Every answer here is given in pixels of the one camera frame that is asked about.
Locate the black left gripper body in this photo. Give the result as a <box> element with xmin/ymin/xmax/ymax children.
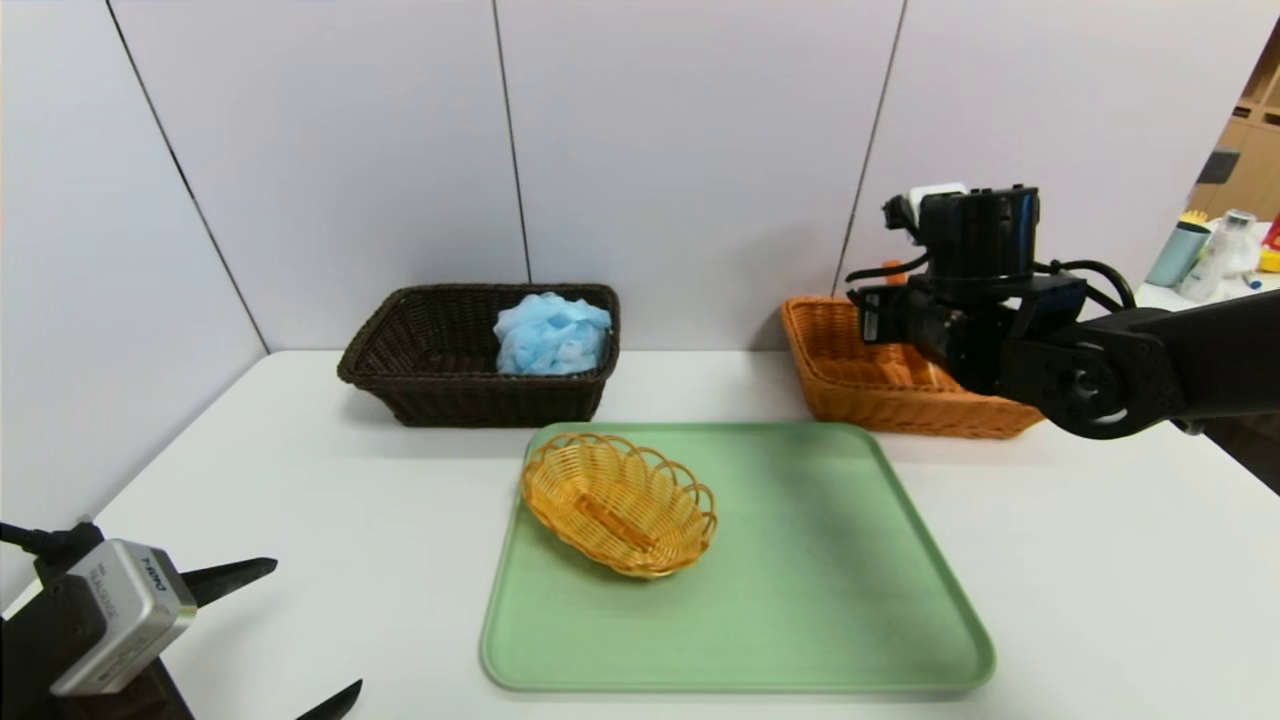
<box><xmin>1</xmin><ymin>580</ymin><xmax>195</xmax><ymax>720</ymax></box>

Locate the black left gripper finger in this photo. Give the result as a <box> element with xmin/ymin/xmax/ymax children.
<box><xmin>295</xmin><ymin>679</ymin><xmax>364</xmax><ymax>720</ymax></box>
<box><xmin>179</xmin><ymin>556</ymin><xmax>279</xmax><ymax>609</ymax></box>

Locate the light blue bath loofah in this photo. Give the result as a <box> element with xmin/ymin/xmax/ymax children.
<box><xmin>493</xmin><ymin>291</ymin><xmax>614</xmax><ymax>377</ymax></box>

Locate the dark brown wicker basket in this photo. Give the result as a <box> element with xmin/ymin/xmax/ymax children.
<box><xmin>338</xmin><ymin>285</ymin><xmax>621</xmax><ymax>429</ymax></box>

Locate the small round yellow wicker basket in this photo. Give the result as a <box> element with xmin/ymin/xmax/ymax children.
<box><xmin>520</xmin><ymin>432</ymin><xmax>719</xmax><ymax>580</ymax></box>

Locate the orange wicker basket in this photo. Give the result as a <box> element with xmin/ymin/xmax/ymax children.
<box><xmin>780</xmin><ymin>296</ymin><xmax>1046</xmax><ymax>441</ymax></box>

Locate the light green plastic tray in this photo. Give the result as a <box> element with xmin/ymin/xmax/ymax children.
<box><xmin>480</xmin><ymin>422</ymin><xmax>997</xmax><ymax>693</ymax></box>

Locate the white side table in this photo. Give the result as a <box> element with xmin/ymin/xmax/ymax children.
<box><xmin>1135</xmin><ymin>270</ymin><xmax>1280</xmax><ymax>313</ymax></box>

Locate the teal cup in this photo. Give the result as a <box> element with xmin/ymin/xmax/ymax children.
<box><xmin>1145</xmin><ymin>212</ymin><xmax>1211</xmax><ymax>289</ymax></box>

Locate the clear plastic bottle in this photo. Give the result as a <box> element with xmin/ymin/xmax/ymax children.
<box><xmin>1180</xmin><ymin>210</ymin><xmax>1259</xmax><ymax>303</ymax></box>

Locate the wooden shelf unit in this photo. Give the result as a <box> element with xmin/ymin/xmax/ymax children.
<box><xmin>1185</xmin><ymin>10</ymin><xmax>1280</xmax><ymax>226</ymax></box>

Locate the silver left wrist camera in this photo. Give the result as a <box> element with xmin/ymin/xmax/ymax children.
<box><xmin>0</xmin><ymin>540</ymin><xmax>199</xmax><ymax>701</ymax></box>

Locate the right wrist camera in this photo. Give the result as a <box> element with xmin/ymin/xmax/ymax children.
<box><xmin>882</xmin><ymin>183</ymin><xmax>968</xmax><ymax>246</ymax></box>

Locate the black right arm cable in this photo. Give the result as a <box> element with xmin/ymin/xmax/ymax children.
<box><xmin>1035</xmin><ymin>258</ymin><xmax>1139</xmax><ymax>313</ymax></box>

